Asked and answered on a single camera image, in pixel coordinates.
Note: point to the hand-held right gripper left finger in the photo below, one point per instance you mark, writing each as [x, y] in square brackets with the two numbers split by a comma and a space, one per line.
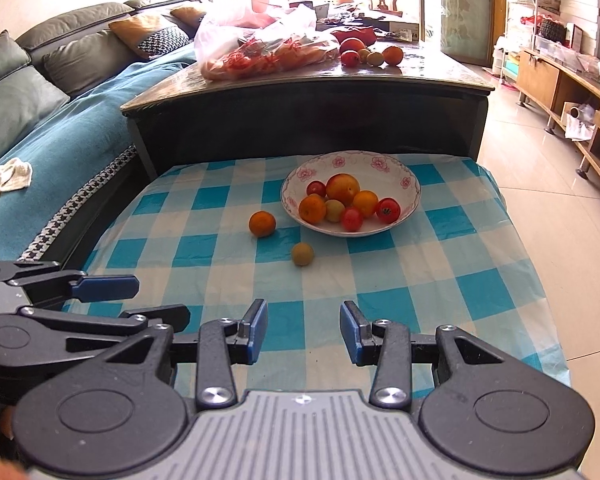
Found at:
[260, 330]

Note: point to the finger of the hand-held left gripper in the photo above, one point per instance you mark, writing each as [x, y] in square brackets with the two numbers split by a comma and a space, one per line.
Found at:
[105, 325]
[105, 287]

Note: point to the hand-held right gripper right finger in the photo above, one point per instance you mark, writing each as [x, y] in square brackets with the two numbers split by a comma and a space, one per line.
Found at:
[350, 332]

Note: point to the tan longan fruit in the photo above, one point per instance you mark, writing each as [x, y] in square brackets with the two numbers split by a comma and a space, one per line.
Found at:
[375, 59]
[334, 210]
[302, 254]
[364, 55]

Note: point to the mandarin orange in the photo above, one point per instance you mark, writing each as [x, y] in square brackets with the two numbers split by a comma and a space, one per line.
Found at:
[365, 202]
[312, 208]
[262, 223]
[393, 55]

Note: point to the white floral plate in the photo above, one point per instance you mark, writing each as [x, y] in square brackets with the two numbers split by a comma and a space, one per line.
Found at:
[365, 167]

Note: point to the blue white checkered tablecloth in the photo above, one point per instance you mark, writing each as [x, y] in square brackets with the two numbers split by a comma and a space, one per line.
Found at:
[430, 285]

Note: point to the blue sofa blanket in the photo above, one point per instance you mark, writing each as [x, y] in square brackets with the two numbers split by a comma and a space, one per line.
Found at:
[80, 150]

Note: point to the yellow red nectarine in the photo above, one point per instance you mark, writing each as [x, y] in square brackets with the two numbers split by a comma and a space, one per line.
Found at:
[343, 188]
[351, 44]

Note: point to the white towel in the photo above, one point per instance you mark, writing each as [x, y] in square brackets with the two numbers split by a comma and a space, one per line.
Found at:
[5, 180]

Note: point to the red cherry tomato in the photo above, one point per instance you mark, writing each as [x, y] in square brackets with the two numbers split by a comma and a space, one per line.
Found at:
[316, 188]

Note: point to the grey-green cushion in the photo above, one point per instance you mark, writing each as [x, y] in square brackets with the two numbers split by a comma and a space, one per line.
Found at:
[15, 100]

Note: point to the dark wooden coffee table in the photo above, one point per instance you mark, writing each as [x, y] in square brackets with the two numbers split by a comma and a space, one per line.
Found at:
[305, 120]

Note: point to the grey cushion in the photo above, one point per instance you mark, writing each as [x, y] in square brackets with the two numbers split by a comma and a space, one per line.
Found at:
[90, 67]

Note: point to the mustard houndstooth cushion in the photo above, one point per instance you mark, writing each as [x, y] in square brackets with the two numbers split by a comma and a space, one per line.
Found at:
[150, 35]

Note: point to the grey leather sofa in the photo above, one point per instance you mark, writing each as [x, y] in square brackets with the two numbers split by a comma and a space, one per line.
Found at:
[80, 17]

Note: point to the clear plastic bag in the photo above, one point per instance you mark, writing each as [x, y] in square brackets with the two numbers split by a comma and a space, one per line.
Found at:
[260, 45]

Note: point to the plain mustard cushion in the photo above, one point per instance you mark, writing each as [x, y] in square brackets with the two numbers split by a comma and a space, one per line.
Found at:
[190, 14]

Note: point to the white carton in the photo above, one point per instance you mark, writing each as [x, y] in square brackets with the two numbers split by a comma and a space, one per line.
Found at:
[580, 120]

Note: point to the wooden tv cabinet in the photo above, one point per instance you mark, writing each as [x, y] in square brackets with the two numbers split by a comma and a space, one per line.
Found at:
[545, 75]

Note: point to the white drawer cart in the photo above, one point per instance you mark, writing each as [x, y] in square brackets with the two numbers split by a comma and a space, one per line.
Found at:
[512, 45]

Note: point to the dark wicker basket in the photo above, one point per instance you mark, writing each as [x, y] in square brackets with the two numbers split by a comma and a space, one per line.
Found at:
[552, 30]

